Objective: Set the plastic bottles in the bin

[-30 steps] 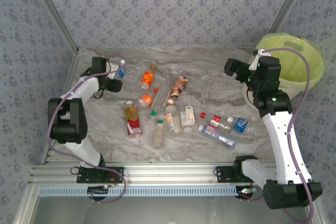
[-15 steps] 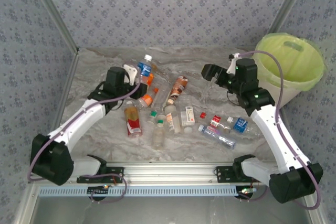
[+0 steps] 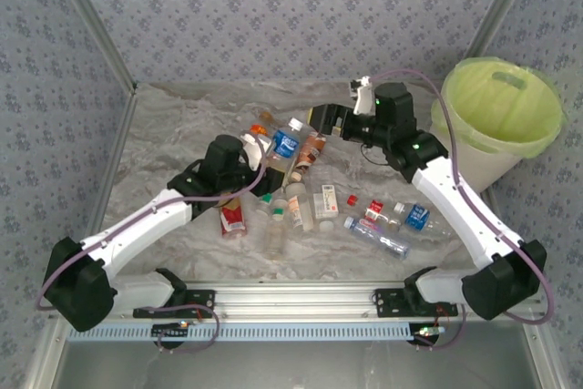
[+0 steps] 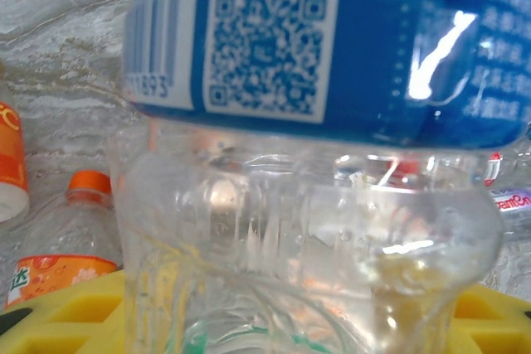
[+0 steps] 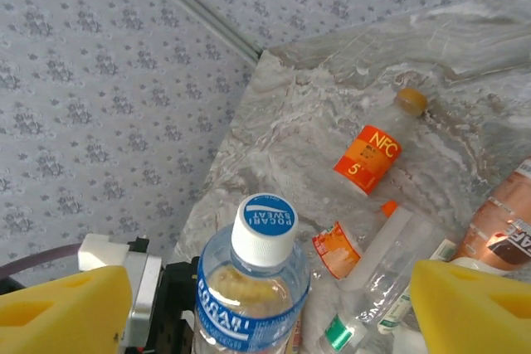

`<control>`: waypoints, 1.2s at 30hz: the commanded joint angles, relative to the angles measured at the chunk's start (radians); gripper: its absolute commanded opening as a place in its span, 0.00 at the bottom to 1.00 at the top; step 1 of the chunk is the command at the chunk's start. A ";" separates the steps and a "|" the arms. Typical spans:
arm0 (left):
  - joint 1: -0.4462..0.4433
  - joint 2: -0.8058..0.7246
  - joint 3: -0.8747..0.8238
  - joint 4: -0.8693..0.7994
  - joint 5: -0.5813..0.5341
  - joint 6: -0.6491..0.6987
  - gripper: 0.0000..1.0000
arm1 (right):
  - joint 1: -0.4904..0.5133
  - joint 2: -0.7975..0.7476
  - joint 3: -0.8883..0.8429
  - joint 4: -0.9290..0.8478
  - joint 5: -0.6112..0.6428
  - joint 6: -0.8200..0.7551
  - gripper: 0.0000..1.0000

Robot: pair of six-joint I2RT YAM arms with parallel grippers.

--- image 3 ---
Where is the small circuit board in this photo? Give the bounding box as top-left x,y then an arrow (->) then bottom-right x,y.
152,321 -> 191,339
412,324 -> 446,341

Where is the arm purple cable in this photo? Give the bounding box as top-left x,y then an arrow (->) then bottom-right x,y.
35,133 -> 270,312
371,67 -> 557,326

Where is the cream label translucent bottle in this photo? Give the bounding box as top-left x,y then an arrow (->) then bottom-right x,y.
285,182 -> 315,232

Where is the brown label bottle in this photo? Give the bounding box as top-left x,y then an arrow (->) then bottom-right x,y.
290,131 -> 328,183

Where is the large blue label bottle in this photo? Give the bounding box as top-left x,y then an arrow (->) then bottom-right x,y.
266,117 -> 305,174

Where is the long clear bottle blue cap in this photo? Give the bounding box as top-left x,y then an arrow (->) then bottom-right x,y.
343,215 -> 411,261

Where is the small green cap bottle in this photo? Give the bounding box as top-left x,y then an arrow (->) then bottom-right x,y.
254,192 -> 275,226

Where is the thin black cable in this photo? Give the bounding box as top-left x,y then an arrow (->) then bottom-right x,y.
361,141 -> 393,166

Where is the orange label bottle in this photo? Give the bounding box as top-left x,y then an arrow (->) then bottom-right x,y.
249,110 -> 280,138

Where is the tall green cap bottle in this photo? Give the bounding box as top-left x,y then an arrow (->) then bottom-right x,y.
263,206 -> 289,259

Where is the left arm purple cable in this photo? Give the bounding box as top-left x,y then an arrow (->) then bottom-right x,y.
35,133 -> 270,312

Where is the aluminium table side rail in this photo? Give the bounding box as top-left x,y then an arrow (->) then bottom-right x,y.
20,86 -> 140,389
480,188 -> 566,389

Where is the aluminium frame post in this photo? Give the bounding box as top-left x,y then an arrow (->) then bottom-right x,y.
463,0 -> 546,62
45,0 -> 138,92

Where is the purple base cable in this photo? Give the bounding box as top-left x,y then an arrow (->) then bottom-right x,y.
413,304 -> 468,352
148,301 -> 222,354

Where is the aluminium mounting rail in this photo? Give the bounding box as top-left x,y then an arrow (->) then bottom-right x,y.
108,282 -> 464,320

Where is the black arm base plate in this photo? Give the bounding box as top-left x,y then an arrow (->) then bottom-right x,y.
132,288 -> 216,320
373,288 -> 459,320

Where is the green plastic bin liner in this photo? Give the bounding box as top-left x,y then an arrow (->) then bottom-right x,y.
430,56 -> 568,161

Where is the small blue label bottle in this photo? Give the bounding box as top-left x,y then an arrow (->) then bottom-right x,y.
393,200 -> 455,241

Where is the grey metal panel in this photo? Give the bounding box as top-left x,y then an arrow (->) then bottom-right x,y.
58,341 -> 538,389

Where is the cream plastic bin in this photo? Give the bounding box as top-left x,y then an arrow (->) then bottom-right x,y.
429,99 -> 526,194

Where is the slotted blue cable duct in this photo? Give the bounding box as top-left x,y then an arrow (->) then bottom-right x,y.
67,321 -> 441,343

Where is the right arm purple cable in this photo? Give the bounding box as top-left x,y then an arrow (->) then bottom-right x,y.
371,67 -> 557,326

